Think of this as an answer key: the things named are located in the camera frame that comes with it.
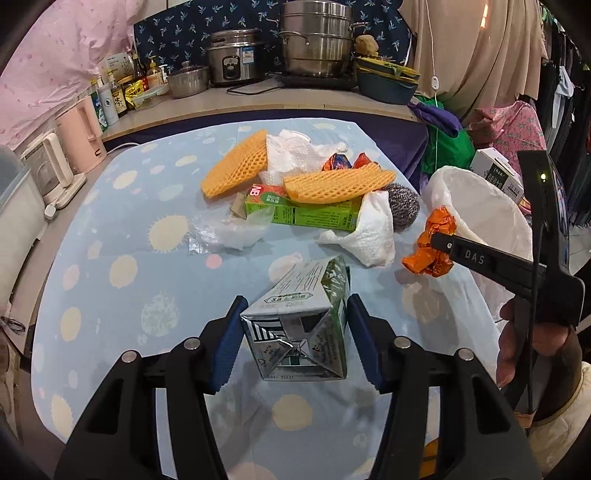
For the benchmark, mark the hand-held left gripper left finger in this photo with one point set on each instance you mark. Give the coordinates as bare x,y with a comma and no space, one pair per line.
228,346

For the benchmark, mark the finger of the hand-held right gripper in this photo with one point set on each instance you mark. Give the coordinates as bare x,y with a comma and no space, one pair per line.
480,261

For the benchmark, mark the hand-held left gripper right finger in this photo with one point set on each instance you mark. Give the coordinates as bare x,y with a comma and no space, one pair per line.
364,341

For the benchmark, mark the bin with white liner bag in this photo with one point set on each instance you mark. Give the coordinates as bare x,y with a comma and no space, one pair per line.
480,207

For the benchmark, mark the orange foil wrapper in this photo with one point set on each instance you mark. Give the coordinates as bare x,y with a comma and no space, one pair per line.
418,265

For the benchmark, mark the green and white milk carton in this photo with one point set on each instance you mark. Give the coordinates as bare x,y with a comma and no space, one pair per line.
295,323

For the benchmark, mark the green cardboard box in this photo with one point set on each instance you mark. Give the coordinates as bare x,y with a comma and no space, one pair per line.
300,214

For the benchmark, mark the orange foam fruit net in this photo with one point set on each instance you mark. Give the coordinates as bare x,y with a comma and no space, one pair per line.
337,182
235,166

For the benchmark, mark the person's right hand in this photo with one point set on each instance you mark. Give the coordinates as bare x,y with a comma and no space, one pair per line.
512,341

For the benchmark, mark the white printed cardboard box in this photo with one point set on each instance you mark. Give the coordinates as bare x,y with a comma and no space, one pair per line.
496,173

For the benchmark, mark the steel wool scrubber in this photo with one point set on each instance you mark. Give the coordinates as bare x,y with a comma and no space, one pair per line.
406,203

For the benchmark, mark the white paper towel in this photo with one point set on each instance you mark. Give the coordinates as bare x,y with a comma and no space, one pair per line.
369,235
295,152

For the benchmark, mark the clear plastic bag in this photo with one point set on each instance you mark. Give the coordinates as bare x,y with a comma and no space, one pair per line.
231,235

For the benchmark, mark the blue dotted tablecloth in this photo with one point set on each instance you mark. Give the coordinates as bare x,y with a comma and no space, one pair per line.
138,277

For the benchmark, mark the green plastic bag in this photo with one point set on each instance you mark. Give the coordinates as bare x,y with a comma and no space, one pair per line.
450,150

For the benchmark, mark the pink floral cloth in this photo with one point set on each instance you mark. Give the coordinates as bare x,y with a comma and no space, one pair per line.
512,129

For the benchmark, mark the hanging dark clothes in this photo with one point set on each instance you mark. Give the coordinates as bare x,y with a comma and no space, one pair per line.
568,115

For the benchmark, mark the dark purple table skirt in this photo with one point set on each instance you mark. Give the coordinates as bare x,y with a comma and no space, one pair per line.
401,147

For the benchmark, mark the purple cloth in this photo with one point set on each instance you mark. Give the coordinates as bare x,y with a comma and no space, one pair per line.
438,115

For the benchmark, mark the orange and blue snack bag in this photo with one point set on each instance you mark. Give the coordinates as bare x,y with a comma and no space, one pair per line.
337,161

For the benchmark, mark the dark blue basin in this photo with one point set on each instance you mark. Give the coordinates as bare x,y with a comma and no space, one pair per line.
385,90

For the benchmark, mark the beige curtain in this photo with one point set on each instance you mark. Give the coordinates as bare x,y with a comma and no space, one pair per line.
480,50

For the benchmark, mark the yellow basin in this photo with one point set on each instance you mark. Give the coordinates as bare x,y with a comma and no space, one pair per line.
388,68

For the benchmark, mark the white power plug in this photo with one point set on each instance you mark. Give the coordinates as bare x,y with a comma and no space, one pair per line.
51,211

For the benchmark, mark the black induction cooker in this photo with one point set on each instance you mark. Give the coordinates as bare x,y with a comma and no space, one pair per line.
323,83

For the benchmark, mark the brown potato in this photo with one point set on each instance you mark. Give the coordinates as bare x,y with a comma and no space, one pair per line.
367,46

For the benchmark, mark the grey storage box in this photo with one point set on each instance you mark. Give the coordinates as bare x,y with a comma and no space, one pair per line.
16,221

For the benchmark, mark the white countertop appliance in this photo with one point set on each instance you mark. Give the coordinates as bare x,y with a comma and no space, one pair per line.
51,170

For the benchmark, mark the pink electric kettle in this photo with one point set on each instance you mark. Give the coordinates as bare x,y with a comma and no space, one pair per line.
78,138

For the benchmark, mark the clear plastic food container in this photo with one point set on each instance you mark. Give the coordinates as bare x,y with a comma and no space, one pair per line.
152,94

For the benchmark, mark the small steel bowl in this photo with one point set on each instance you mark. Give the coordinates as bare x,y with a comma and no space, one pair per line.
187,83

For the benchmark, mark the green labelled bottle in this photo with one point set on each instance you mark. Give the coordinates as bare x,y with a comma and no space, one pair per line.
98,110

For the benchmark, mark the yellow seasoning packets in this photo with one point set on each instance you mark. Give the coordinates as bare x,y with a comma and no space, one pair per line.
133,92

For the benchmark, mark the steel steamer pot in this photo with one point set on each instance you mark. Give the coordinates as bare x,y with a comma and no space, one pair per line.
318,41

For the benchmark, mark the steel rice cooker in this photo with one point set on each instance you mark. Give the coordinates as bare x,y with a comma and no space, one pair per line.
235,60

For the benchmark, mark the dark sauce bottle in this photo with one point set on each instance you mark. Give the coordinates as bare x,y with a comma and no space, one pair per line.
138,71

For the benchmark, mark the dark blue floral cloth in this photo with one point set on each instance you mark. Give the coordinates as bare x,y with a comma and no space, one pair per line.
184,27

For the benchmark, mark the pink patterned cloth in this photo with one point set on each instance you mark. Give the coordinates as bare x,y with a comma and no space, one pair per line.
60,60

